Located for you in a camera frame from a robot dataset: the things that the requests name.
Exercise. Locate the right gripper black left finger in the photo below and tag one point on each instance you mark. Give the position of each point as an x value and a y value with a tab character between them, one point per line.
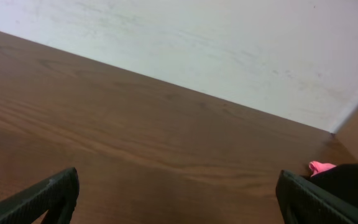
54	197

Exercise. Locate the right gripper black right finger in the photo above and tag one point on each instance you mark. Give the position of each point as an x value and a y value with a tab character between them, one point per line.
302	202

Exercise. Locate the black t-shirt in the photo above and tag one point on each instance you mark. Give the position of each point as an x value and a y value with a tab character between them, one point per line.
341	181

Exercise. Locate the pink garment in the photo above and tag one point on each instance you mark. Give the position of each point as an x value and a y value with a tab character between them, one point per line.
318	167

